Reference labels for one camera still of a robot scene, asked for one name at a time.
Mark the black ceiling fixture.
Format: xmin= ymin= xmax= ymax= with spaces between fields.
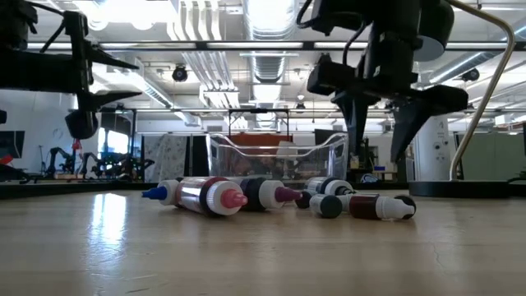
xmin=460 ymin=67 xmax=481 ymax=83
xmin=171 ymin=64 xmax=189 ymax=83

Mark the orange cabinet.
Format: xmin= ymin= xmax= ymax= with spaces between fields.
xmin=228 ymin=133 xmax=293 ymax=156

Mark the overhead frame bar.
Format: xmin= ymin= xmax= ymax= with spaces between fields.
xmin=0 ymin=39 xmax=526 ymax=53

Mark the black brass-necked desk lamp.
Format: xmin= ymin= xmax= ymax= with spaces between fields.
xmin=408 ymin=0 xmax=517 ymax=199

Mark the white round column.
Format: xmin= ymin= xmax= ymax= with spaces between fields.
xmin=413 ymin=114 xmax=451 ymax=182

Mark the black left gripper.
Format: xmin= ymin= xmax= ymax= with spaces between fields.
xmin=0 ymin=10 xmax=143 ymax=124

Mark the dark wall monitor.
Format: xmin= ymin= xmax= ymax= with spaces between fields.
xmin=0 ymin=130 xmax=25 ymax=160

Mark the large plum-tipped colouring bottle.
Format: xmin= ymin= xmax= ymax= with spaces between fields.
xmin=240 ymin=177 xmax=303 ymax=212

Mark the silver ceiling air duct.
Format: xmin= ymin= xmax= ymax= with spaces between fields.
xmin=242 ymin=0 xmax=301 ymax=131

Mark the clear plastic bin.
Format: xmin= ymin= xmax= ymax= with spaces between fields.
xmin=205 ymin=132 xmax=349 ymax=184

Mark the large pink-tipped colouring bottle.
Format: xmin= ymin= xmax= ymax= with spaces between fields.
xmin=175 ymin=175 xmax=249 ymax=218

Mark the black aluminium table frame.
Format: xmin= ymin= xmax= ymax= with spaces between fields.
xmin=0 ymin=179 xmax=526 ymax=201

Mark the small food colouring bottle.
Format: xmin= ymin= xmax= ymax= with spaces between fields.
xmin=393 ymin=193 xmax=418 ymax=220
xmin=337 ymin=192 xmax=381 ymax=213

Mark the small dark red colouring bottle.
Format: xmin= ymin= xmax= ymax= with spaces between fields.
xmin=348 ymin=194 xmax=412 ymax=221

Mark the dark background monitor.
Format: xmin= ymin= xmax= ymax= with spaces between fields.
xmin=314 ymin=129 xmax=348 ymax=146

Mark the large dark colouring bottle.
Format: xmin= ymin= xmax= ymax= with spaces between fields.
xmin=304 ymin=176 xmax=355 ymax=197

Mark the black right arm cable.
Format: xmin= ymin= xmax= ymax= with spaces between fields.
xmin=295 ymin=0 xmax=369 ymax=67

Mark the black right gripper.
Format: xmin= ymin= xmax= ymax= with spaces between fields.
xmin=330 ymin=20 xmax=469 ymax=164

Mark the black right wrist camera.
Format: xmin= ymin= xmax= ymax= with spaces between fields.
xmin=306 ymin=52 xmax=362 ymax=98

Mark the small green-based colouring bottle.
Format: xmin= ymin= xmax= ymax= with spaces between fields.
xmin=308 ymin=193 xmax=344 ymax=220

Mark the small dark-based colouring bottle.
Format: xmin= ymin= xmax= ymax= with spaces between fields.
xmin=294 ymin=189 xmax=314 ymax=210

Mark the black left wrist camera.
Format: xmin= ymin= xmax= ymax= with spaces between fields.
xmin=64 ymin=109 xmax=100 ymax=141

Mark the large blue-tipped colouring bottle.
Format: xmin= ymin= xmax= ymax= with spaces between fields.
xmin=141 ymin=178 xmax=182 ymax=206

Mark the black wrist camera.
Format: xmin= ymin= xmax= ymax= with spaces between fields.
xmin=64 ymin=109 xmax=100 ymax=141
xmin=306 ymin=52 xmax=362 ymax=98

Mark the black background rig frame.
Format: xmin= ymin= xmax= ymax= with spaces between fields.
xmin=228 ymin=108 xmax=291 ymax=136

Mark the grey patterned partition panel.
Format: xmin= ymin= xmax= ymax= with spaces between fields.
xmin=142 ymin=134 xmax=189 ymax=183

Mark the grey-green partition wall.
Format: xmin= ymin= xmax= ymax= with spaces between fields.
xmin=454 ymin=131 xmax=526 ymax=182

